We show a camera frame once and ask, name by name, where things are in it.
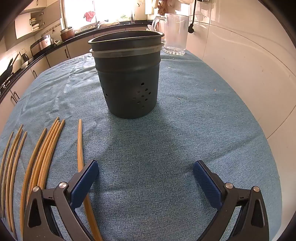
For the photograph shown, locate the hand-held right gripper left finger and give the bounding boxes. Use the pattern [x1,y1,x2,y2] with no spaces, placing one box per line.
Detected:
[22,160,99,241]

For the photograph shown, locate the black kitchen counter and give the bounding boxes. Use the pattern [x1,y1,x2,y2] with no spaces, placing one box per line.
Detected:
[0,20,153,100]

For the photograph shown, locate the dark grey perforated utensil holder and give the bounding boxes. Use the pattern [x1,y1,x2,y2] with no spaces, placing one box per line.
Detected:
[88,31,165,119]

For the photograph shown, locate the beige lower kitchen cabinets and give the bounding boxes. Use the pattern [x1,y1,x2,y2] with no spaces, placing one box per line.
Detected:
[0,24,148,116]

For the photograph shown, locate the row of wooden chopsticks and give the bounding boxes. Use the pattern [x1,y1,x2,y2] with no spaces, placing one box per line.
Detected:
[0,117,66,241]

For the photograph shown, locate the kitchen window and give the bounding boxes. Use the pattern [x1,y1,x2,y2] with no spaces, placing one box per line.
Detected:
[60,0,160,30]

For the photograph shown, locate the tan wooden chopstick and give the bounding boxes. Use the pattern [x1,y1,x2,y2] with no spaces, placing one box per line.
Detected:
[77,119,103,241]

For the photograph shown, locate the clear glass beer mug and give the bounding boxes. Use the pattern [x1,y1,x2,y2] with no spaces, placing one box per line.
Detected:
[151,13,189,55]

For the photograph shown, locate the black cable with plug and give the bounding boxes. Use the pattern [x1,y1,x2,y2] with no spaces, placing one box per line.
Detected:
[188,0,197,34]

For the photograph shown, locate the silver rice cooker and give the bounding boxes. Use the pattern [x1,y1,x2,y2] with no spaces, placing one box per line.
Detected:
[30,34,52,57]

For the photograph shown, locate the black wok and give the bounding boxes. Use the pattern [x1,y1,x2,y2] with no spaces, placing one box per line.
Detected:
[0,54,19,80]

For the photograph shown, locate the beige kitchen cabinets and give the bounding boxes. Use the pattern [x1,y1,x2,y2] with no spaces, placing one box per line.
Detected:
[0,24,148,116]
[0,0,62,50]

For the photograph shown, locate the beige upper kitchen cabinets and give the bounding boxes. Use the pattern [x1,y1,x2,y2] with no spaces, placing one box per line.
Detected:
[0,0,62,50]

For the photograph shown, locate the gas stove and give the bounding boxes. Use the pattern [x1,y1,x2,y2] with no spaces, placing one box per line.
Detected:
[0,75,14,93]

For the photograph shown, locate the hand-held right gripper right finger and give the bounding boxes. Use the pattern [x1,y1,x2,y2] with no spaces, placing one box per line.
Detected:
[193,160,270,241]

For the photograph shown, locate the brown clay pot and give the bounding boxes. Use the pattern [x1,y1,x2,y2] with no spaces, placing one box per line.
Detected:
[60,27,75,42]

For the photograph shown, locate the blue tablecloth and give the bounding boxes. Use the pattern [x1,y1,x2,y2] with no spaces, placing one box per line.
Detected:
[0,50,282,241]

